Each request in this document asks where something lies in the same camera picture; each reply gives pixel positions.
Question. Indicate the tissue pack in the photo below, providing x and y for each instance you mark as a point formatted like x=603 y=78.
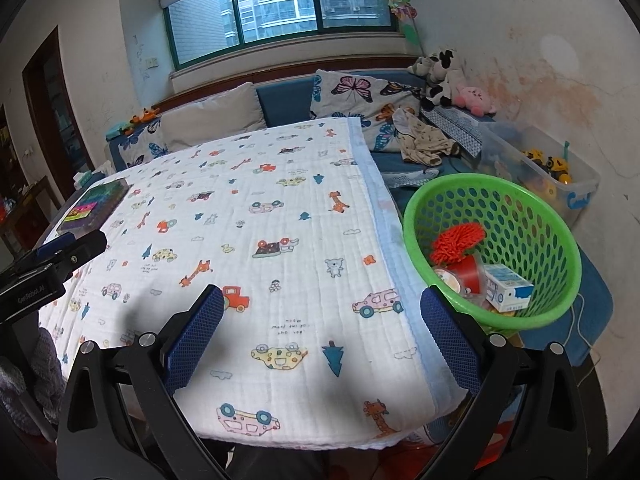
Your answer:
x=89 y=180

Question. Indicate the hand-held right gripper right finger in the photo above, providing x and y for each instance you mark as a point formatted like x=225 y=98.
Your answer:
x=450 y=340

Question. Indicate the beige pillow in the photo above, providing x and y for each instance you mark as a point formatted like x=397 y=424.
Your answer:
x=210 y=117

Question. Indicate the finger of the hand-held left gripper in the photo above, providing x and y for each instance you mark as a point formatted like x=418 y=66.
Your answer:
x=80 y=252

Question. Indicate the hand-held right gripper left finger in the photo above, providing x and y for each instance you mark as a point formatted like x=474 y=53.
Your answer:
x=195 y=340

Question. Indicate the large butterfly pillow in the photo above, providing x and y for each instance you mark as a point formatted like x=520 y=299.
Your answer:
x=355 y=100

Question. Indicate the dark wooden door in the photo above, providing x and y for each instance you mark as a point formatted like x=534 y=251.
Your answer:
x=55 y=105

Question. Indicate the red cloth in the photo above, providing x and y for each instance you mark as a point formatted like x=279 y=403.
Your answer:
x=485 y=460

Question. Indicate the beige printed garment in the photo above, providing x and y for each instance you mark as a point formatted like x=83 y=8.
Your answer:
x=425 y=140

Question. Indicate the pink plush toy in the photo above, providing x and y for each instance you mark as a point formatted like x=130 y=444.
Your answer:
x=475 y=100

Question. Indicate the colourful pinwheel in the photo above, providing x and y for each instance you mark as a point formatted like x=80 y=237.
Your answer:
x=402 y=5

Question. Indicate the small butterfly pillow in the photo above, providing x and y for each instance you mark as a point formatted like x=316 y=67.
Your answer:
x=145 y=150

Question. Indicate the red spiky ball toy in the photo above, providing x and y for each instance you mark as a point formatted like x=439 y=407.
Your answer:
x=457 y=242

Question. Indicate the grey plush toy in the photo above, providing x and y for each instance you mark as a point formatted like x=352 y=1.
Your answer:
x=419 y=66

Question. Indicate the clear storage bin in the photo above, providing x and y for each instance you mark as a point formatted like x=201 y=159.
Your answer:
x=550 y=195

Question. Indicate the green plastic basket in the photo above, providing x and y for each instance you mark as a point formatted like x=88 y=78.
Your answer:
x=500 y=195

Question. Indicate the printed blanket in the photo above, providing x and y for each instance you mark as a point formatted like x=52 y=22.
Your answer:
x=280 y=210

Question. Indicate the blue white milk carton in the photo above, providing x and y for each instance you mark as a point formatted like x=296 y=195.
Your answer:
x=507 y=287

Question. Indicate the red snack packet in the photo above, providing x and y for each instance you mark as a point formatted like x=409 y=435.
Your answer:
x=470 y=275

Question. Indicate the orange toy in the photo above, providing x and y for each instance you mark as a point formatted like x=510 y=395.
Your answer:
x=145 y=116

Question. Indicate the yellow toy vehicles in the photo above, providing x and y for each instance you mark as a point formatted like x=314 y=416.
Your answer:
x=547 y=165

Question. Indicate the black white cow plush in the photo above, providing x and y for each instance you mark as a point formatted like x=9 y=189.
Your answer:
x=442 y=75

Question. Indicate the teal toy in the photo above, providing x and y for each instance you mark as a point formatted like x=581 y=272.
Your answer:
x=119 y=131

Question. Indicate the window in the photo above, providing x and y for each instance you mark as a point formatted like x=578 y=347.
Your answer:
x=280 y=10

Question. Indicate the grey patterned cloth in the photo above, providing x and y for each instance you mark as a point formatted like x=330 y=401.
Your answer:
x=460 y=127

